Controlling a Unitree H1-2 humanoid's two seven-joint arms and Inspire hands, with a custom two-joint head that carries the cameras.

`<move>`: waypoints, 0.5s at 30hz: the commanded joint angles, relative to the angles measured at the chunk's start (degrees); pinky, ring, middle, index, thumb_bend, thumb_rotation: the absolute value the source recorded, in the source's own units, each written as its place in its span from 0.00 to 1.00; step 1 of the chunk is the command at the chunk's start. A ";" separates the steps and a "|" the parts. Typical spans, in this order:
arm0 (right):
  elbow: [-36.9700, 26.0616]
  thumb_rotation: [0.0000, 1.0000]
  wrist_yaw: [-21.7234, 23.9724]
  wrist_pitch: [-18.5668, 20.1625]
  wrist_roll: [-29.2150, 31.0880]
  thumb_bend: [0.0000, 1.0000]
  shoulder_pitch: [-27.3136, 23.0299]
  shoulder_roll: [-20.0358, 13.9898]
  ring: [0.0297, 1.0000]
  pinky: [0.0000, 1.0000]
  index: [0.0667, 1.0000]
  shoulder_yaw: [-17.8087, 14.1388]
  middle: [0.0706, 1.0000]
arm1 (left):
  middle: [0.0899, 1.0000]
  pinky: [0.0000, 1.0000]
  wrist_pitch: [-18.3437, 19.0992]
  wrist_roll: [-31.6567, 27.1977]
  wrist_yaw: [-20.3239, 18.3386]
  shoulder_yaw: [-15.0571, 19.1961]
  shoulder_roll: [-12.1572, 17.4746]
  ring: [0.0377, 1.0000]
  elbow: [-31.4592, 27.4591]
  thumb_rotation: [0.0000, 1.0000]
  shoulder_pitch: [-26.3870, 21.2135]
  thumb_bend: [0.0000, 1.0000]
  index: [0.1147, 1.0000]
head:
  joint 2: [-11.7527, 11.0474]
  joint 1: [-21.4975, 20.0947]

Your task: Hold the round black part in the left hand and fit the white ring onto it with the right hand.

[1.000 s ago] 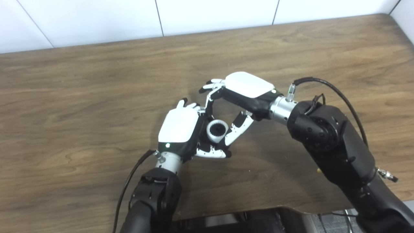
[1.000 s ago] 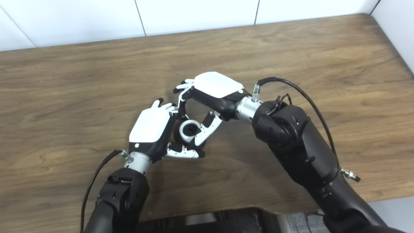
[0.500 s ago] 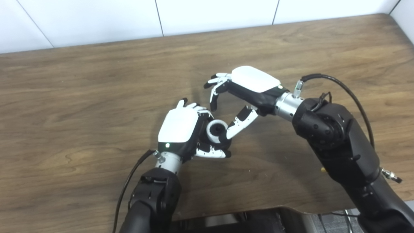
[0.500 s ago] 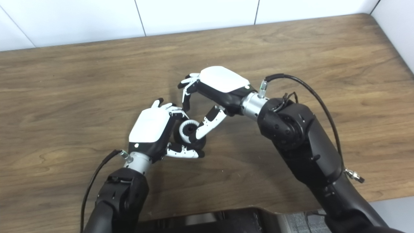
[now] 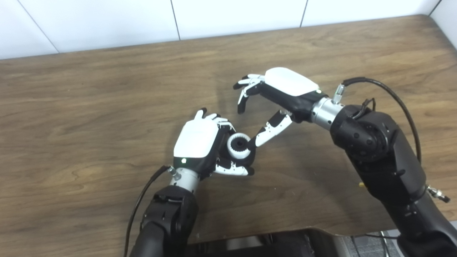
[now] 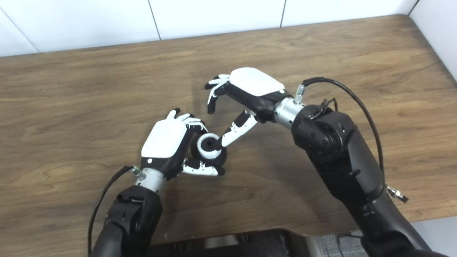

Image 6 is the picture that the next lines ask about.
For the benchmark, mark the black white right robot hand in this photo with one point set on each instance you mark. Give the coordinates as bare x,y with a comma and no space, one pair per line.
255,82

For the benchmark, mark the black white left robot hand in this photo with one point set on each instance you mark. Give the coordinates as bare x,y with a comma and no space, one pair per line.
164,141

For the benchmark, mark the round black part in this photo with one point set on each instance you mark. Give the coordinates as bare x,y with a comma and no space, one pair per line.
207,144

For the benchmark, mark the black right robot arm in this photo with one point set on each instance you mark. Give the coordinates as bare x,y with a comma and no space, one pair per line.
342,160

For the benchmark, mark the black robot torso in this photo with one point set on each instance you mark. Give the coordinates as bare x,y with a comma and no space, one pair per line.
250,246

